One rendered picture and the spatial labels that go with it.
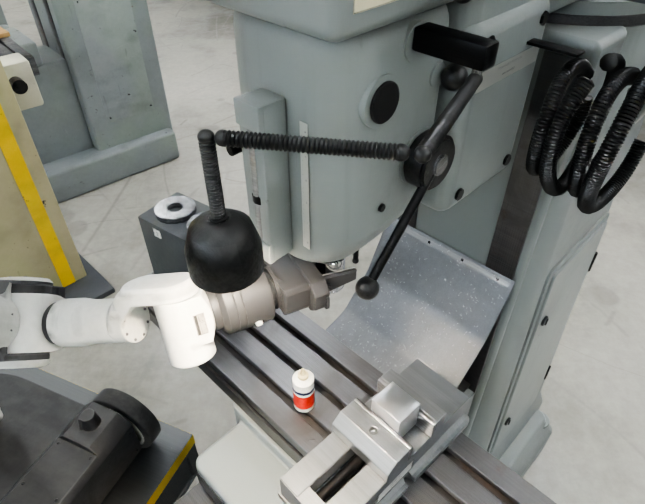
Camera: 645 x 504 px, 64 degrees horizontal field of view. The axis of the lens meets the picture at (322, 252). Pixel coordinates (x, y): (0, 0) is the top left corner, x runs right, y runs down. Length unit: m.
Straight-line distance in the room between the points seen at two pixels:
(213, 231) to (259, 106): 0.15
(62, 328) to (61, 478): 0.67
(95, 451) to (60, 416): 0.18
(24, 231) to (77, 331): 1.76
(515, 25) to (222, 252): 0.45
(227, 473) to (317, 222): 0.64
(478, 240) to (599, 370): 1.48
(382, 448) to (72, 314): 0.51
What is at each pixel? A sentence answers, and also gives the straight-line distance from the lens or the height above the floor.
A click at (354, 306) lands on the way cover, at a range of 1.25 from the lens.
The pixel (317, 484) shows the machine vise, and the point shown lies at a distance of 0.91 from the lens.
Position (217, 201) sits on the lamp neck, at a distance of 0.46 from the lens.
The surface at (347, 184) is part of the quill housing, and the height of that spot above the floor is 1.46.
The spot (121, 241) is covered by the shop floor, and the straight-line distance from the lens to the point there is 3.00.
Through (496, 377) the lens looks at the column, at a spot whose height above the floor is 0.75.
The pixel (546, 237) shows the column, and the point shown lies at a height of 1.17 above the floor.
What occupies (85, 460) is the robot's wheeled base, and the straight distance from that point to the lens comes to 1.46.
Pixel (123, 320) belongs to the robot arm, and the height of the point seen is 1.24.
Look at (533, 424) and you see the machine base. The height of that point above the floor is 0.20.
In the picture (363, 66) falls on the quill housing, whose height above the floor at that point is 1.59.
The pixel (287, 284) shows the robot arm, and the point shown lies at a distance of 0.74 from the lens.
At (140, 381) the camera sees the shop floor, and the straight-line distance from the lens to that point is 2.31.
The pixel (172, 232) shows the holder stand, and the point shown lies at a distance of 1.15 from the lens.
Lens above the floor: 1.78
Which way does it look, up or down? 41 degrees down
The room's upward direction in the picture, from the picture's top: straight up
